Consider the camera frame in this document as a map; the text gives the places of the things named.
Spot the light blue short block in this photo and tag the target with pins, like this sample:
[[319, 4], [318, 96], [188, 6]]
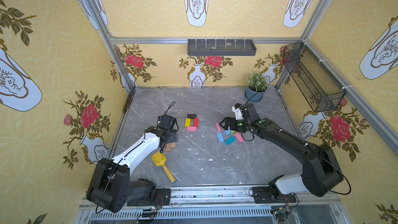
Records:
[[227, 131]]

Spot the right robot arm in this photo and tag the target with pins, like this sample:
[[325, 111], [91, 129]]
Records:
[[321, 171]]

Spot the aluminium rail frame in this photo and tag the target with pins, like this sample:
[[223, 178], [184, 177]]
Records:
[[225, 201]]

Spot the yellow block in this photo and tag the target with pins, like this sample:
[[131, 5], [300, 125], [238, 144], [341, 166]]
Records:
[[187, 122]]

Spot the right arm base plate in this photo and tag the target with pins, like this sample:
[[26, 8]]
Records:
[[271, 195]]

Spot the blue plant pot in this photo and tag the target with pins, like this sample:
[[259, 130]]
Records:
[[253, 96]]

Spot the red block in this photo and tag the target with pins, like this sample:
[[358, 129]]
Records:
[[195, 122]]

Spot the black wire mesh basket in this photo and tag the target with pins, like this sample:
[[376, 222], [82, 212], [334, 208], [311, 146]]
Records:
[[318, 85]]

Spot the light blue long block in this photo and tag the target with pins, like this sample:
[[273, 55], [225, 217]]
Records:
[[220, 137]]

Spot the green artificial plant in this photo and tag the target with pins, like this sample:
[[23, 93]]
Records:
[[257, 82]]

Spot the grey wall shelf tray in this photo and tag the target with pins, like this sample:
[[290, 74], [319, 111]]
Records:
[[221, 47]]

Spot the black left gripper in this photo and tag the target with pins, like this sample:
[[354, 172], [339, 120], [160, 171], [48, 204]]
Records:
[[171, 135]]

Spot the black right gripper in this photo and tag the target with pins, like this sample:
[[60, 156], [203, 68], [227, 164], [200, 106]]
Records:
[[231, 124]]

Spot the pink block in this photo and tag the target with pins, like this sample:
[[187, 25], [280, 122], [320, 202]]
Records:
[[218, 128], [191, 129], [239, 137]]

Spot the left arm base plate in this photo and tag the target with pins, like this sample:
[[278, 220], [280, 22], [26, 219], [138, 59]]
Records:
[[158, 196]]

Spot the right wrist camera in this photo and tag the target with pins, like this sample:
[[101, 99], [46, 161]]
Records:
[[242, 112]]

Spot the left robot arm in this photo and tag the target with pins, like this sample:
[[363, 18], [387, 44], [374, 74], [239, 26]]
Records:
[[111, 187]]

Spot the teal block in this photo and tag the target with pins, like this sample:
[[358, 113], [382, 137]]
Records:
[[230, 140]]

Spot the yellow toy shovel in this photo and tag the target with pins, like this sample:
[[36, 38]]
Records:
[[159, 160]]

